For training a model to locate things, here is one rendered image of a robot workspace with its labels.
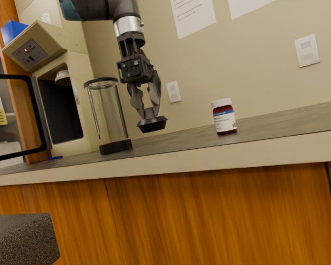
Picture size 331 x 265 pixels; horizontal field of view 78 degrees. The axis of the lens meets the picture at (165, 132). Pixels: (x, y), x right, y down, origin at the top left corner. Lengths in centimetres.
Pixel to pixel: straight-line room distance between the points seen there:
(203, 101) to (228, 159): 79
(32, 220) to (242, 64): 101
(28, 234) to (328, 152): 33
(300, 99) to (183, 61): 59
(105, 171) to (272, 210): 34
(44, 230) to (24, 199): 73
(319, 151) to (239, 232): 19
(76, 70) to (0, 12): 56
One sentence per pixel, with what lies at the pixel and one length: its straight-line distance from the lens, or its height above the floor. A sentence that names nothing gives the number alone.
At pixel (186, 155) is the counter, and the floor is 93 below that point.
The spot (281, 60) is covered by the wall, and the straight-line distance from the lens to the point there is 106.
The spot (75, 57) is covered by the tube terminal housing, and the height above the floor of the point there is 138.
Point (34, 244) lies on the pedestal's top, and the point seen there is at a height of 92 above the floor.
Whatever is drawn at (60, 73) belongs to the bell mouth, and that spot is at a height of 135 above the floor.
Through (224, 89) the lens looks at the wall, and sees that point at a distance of 108.
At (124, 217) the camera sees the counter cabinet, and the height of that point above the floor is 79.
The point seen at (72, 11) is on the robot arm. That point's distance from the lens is 60.
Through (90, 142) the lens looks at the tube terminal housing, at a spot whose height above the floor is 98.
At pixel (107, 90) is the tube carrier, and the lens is 65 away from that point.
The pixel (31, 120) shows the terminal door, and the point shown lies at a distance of 123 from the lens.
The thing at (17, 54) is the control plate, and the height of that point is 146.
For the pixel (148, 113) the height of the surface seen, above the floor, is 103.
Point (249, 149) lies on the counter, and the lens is 33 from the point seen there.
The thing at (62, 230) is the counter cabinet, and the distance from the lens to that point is 79.
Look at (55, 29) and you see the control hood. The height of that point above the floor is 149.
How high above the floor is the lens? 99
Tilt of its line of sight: 2 degrees down
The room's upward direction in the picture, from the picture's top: 12 degrees counter-clockwise
